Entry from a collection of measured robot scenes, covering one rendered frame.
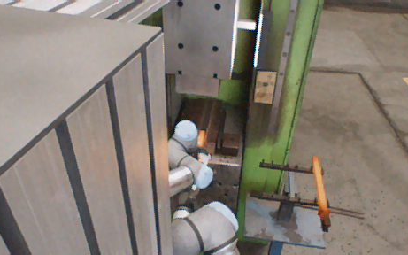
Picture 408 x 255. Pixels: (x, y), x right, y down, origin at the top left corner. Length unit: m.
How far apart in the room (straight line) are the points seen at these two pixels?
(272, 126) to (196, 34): 0.67
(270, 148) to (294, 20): 0.72
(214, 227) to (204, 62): 0.77
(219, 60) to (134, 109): 1.32
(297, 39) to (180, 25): 0.53
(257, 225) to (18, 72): 1.67
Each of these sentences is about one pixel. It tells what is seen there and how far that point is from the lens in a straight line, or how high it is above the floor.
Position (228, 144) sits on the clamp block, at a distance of 1.82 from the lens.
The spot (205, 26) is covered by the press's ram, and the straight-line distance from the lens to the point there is 1.50.
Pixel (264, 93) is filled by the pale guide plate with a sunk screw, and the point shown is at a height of 1.24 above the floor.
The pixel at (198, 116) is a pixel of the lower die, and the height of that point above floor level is 0.99.
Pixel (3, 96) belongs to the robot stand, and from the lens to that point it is 0.21.
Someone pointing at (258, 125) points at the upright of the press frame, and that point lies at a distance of 1.89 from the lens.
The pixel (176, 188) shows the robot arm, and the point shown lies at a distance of 1.10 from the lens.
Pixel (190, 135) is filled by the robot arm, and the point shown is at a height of 1.36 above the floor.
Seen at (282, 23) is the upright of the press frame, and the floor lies 1.59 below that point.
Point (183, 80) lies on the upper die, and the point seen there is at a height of 1.34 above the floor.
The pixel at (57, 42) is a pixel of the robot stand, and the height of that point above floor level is 2.03.
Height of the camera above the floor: 2.12
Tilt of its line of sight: 37 degrees down
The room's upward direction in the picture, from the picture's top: 2 degrees clockwise
